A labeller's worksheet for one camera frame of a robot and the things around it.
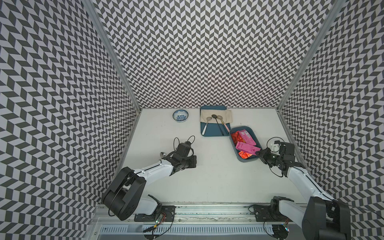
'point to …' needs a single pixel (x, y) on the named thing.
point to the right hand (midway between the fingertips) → (255, 154)
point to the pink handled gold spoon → (220, 117)
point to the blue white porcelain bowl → (180, 115)
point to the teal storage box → (253, 158)
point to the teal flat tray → (212, 129)
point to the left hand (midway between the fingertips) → (196, 162)
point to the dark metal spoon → (215, 116)
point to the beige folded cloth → (227, 115)
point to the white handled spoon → (208, 118)
